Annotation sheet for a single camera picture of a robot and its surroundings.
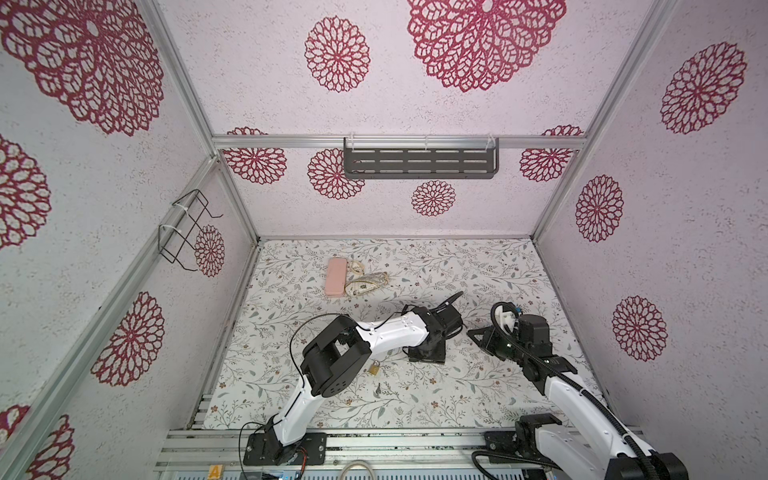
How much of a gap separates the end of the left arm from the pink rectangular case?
0.37m

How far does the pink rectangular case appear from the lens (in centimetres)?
105

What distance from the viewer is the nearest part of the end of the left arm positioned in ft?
2.21
